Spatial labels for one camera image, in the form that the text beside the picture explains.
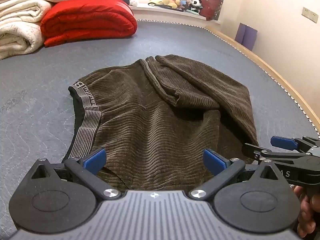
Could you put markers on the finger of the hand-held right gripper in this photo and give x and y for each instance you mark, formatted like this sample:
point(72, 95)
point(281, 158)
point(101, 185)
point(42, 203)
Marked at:
point(255, 151)
point(283, 142)

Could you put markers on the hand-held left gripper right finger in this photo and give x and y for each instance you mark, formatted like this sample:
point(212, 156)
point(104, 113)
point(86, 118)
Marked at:
point(215, 160)

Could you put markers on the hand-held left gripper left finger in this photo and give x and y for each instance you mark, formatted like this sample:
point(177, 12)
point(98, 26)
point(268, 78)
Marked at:
point(93, 158)

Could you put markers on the person's right hand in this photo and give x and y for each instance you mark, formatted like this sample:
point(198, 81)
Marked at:
point(310, 215)

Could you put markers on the grey quilted mattress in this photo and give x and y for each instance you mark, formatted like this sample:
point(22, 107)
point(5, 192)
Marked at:
point(37, 100)

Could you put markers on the purple folder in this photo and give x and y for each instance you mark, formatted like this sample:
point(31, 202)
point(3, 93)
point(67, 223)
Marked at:
point(246, 35)

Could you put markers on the red folded blanket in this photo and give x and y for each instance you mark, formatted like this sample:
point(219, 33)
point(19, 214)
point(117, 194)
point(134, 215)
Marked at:
point(87, 20)

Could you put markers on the white quilted folded blanket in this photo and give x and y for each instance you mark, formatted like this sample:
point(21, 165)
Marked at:
point(17, 40)

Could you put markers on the dark red cushion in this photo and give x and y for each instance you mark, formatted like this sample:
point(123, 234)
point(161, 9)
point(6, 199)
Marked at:
point(211, 5)

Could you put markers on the panda plush toy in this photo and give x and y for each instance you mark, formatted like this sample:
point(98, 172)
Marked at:
point(196, 3)

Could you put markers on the small blue plush toy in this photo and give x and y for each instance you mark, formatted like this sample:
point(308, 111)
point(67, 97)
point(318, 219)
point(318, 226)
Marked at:
point(183, 3)

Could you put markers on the cream folded blanket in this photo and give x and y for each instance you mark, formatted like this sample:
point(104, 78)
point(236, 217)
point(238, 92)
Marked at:
point(22, 10)

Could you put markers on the wooden bed frame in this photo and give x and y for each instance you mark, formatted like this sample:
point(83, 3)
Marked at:
point(300, 101)

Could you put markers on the beige wall socket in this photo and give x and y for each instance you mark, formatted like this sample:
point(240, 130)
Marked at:
point(306, 12)
point(313, 16)

